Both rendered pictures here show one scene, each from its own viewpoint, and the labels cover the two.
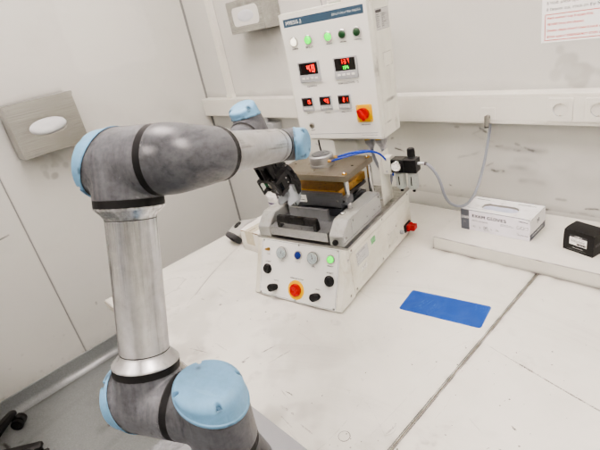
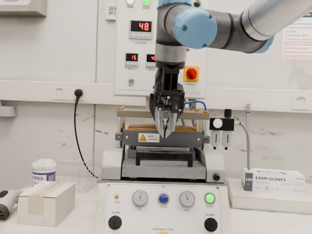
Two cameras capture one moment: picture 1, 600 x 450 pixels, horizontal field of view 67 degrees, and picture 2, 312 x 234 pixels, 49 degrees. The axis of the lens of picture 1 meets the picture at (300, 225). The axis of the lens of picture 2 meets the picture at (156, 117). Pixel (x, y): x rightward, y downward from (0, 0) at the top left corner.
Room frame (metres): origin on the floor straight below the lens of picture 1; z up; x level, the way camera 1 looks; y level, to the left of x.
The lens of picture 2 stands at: (0.62, 0.63, 1.15)
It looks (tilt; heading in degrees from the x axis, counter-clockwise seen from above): 3 degrees down; 317
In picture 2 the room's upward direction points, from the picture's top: 2 degrees clockwise
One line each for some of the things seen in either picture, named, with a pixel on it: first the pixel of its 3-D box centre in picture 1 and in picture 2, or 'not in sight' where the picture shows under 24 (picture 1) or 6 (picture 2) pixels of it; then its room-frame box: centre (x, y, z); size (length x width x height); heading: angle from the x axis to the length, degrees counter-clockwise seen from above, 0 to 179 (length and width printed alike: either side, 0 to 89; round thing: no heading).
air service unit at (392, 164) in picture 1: (404, 170); (220, 129); (1.36, -0.37, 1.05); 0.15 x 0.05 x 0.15; 50
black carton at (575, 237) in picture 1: (584, 238); not in sight; (1.09, -0.79, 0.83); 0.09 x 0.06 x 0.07; 24
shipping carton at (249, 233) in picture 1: (267, 231); (48, 201); (1.67, 0.14, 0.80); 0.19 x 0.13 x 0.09; 129
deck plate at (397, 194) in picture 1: (336, 211); (159, 165); (1.43, -0.13, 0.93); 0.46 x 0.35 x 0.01; 140
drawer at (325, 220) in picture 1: (321, 209); (160, 156); (1.37, -0.08, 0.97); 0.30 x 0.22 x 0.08; 140
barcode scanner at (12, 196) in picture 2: (247, 227); (10, 199); (1.77, 0.22, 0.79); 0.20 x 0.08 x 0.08; 129
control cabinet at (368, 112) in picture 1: (343, 107); (160, 70); (1.54, -0.23, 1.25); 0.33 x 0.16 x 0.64; 50
